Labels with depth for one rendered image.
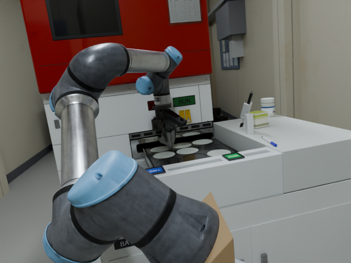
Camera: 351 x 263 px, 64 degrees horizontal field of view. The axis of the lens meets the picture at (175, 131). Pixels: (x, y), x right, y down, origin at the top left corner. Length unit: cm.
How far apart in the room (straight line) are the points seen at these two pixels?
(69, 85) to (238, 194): 60
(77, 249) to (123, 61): 50
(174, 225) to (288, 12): 327
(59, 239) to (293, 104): 327
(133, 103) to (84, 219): 97
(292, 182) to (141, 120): 77
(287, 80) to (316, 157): 254
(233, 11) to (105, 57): 457
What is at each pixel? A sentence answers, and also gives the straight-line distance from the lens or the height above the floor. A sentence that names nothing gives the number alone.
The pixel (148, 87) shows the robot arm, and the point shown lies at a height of 120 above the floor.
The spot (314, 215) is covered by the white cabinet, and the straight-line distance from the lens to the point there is 113.
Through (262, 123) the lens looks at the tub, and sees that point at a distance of 132.
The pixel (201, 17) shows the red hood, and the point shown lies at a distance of 145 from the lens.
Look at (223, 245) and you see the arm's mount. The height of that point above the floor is 98.
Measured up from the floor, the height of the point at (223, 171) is 94.
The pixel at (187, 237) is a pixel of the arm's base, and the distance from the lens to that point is 48.
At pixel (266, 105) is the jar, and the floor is 103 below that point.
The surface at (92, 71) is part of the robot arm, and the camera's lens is 78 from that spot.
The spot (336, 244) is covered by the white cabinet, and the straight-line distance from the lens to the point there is 125.
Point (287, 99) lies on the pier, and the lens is 357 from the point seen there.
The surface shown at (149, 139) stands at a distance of 143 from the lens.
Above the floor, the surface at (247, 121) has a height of 102.
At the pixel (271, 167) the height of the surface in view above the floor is 92.
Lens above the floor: 126
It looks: 12 degrees down
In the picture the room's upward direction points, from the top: 6 degrees counter-clockwise
